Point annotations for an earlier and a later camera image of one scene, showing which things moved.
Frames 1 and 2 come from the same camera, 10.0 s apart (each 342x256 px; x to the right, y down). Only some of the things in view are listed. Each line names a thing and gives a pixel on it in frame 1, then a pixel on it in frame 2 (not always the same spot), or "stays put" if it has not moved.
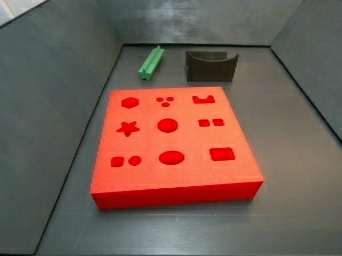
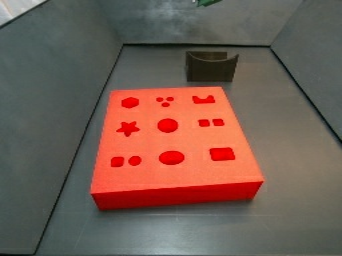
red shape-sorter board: [174, 150] stays put
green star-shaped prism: [150, 63] → [206, 2]
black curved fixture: [210, 66] stays put
